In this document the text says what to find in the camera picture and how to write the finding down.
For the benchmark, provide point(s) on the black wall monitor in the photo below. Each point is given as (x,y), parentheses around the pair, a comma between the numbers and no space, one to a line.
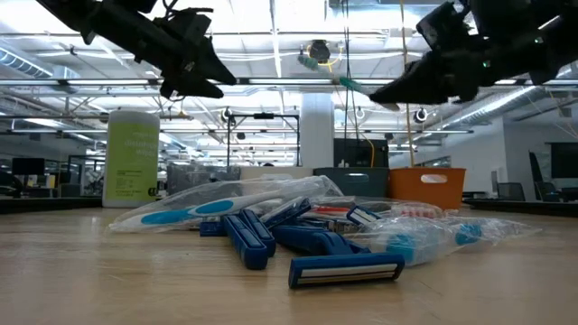
(564,160)

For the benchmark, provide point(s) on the white building column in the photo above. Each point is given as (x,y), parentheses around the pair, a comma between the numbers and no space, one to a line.
(316,131)

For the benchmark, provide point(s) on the red white toothbrush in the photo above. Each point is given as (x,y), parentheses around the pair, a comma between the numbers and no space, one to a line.
(334,210)

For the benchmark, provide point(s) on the orange plastic bin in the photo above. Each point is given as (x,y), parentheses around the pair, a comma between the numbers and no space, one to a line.
(426,189)

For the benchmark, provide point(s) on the white plastic bin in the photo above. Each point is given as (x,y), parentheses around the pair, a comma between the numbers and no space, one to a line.
(275,172)

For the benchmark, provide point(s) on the blue white toothbrush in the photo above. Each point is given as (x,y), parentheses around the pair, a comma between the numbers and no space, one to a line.
(212,207)

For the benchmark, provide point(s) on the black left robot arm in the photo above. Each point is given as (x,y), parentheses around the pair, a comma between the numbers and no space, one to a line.
(113,27)

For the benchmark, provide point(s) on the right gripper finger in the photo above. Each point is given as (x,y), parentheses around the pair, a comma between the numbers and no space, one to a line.
(420,95)
(429,72)

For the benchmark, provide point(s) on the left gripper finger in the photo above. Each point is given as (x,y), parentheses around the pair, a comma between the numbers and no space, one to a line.
(212,67)
(198,88)

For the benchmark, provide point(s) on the light blue toothbrush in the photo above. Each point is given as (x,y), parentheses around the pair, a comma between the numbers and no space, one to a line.
(420,244)

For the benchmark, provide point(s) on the green disinfecting wipes canister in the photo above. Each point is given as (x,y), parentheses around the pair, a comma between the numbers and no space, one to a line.
(131,158)

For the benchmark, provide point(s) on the teal toothbrush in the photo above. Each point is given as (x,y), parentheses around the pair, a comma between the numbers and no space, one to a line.
(348,83)

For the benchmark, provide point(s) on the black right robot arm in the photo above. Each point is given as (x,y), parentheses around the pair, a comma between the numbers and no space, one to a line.
(533,40)

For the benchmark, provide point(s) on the teal plastic bin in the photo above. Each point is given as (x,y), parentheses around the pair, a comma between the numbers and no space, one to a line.
(352,180)

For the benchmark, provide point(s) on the black aluminium table frame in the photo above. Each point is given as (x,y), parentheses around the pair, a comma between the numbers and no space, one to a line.
(45,205)

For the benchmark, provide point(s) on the black equipment box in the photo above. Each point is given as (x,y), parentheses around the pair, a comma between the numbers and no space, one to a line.
(357,153)

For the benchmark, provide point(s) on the overhead camera mount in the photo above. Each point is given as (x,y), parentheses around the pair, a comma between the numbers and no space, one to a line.
(319,50)

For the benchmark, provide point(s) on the black desk monitor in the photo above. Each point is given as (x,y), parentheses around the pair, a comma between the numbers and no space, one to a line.
(28,166)

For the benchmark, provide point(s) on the black metal frame stand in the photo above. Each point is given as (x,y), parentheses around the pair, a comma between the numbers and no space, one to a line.
(229,140)

